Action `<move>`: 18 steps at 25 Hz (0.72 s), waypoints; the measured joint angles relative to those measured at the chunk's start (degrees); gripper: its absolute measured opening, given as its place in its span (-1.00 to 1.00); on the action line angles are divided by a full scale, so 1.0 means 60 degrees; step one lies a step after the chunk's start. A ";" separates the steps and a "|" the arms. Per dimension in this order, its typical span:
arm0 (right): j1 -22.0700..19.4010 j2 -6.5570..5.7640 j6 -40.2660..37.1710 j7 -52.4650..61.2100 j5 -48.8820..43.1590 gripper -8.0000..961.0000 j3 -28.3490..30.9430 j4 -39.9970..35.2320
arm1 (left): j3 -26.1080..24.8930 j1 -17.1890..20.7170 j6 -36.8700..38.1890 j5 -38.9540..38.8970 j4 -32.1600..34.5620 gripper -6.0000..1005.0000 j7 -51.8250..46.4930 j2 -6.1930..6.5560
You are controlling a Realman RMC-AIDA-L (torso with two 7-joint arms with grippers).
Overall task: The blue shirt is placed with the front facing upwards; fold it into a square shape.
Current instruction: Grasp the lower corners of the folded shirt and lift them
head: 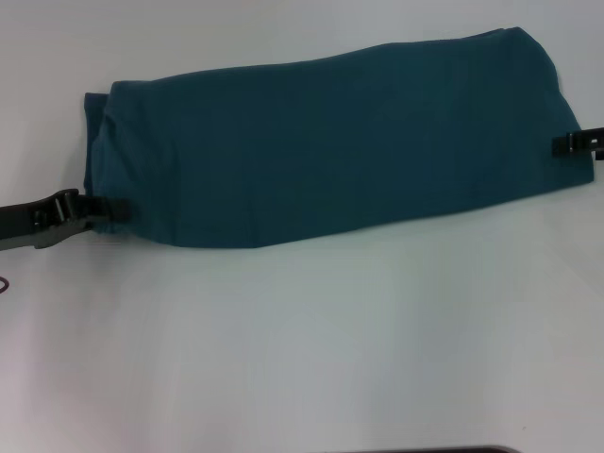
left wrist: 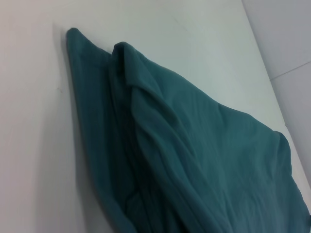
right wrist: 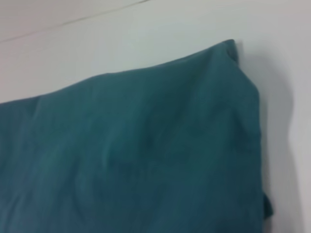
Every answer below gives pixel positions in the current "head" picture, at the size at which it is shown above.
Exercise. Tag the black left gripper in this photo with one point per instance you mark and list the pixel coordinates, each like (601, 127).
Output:
(33, 222)

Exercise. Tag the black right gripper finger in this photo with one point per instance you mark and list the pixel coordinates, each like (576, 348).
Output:
(578, 144)

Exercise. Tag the teal t-shirt with FREE print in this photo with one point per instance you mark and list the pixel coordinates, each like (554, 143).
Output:
(330, 156)

